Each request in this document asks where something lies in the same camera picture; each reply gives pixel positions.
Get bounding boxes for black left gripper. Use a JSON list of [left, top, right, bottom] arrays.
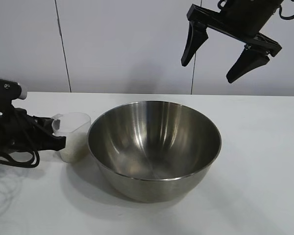
[[0, 98, 67, 155]]

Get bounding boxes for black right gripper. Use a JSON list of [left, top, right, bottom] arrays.
[[181, 0, 283, 84]]

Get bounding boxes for transparent plastic measuring cup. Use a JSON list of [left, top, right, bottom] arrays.
[[50, 112, 93, 164]]

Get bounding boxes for white rice grains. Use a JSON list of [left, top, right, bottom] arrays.
[[59, 133, 89, 163]]

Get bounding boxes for stainless steel mixing bowl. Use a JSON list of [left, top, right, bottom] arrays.
[[87, 100, 222, 203]]

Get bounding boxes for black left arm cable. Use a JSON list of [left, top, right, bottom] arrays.
[[0, 148, 41, 169]]

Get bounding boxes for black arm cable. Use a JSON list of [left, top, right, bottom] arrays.
[[277, 5, 294, 20], [0, 148, 41, 169]]

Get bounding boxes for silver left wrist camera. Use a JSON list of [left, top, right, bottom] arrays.
[[0, 76, 28, 101]]

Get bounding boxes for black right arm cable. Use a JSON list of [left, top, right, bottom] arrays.
[[277, 5, 294, 20]]

